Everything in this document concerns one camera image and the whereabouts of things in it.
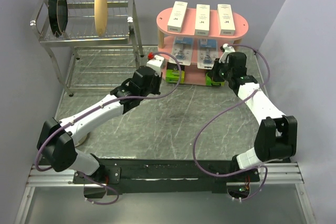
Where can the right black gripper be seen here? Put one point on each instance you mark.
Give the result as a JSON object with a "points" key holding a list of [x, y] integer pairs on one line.
{"points": [[216, 66]]}

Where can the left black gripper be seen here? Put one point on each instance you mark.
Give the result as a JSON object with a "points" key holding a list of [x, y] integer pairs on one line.
{"points": [[158, 80]]}

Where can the blue razor blister pack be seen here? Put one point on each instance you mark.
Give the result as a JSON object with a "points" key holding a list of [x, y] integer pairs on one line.
{"points": [[182, 50], [207, 52]]}

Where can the pink three-tier shelf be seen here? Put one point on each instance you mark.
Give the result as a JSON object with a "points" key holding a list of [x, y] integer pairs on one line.
{"points": [[194, 75]]}

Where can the white slim box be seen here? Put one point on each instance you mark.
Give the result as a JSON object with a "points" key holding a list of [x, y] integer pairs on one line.
{"points": [[202, 20], [225, 20], [177, 16]]}

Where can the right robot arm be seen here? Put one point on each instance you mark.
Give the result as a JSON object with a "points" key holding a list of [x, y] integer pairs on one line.
{"points": [[277, 134]]}

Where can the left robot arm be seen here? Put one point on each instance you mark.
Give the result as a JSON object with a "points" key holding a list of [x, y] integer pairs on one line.
{"points": [[58, 139]]}

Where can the metal dish rack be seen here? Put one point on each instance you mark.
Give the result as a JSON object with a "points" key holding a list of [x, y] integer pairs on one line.
{"points": [[80, 33]]}

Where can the beige tape roll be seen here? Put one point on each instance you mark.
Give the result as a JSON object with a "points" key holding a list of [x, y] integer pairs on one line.
{"points": [[82, 140]]}

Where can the beige wooden plate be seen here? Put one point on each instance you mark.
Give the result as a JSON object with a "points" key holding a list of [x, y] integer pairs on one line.
{"points": [[101, 16]]}

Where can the black plate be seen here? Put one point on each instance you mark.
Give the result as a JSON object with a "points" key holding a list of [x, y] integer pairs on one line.
{"points": [[58, 16]]}

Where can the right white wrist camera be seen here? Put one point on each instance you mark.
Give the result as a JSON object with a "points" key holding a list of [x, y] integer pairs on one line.
{"points": [[226, 50]]}

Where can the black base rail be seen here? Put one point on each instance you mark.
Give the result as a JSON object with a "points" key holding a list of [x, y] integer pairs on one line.
{"points": [[123, 176]]}

